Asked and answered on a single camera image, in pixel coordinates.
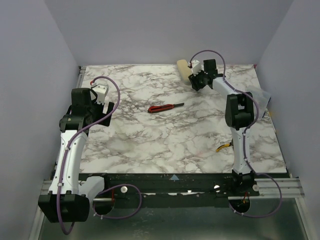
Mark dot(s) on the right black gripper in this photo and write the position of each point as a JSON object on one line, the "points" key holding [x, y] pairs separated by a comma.
{"points": [[198, 81]]}

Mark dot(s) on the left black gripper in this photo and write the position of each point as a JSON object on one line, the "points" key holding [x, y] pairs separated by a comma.
{"points": [[106, 115]]}

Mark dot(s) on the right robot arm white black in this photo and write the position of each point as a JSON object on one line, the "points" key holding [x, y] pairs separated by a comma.
{"points": [[239, 116]]}

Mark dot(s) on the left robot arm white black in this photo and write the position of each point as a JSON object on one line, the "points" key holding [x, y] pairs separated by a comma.
{"points": [[67, 199]]}

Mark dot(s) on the red black utility knife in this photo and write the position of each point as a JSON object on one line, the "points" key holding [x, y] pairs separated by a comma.
{"points": [[162, 108]]}

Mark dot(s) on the clear plastic screw box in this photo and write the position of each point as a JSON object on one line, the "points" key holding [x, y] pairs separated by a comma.
{"points": [[261, 97]]}

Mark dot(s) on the blue tape triangle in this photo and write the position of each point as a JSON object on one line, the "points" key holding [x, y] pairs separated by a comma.
{"points": [[174, 178]]}

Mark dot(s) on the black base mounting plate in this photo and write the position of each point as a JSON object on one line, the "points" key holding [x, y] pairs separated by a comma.
{"points": [[156, 190]]}

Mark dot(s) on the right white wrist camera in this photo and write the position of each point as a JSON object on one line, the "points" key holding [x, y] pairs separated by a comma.
{"points": [[195, 67]]}

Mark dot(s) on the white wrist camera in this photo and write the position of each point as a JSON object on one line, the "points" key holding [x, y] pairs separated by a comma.
{"points": [[101, 91], [195, 67]]}

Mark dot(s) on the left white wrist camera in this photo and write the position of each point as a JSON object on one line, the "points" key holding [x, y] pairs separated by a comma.
{"points": [[101, 91]]}

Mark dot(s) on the yellow handled pliers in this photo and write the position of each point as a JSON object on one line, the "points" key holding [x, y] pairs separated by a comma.
{"points": [[227, 145]]}

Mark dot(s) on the aluminium rail frame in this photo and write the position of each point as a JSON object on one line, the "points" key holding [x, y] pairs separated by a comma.
{"points": [[268, 187]]}

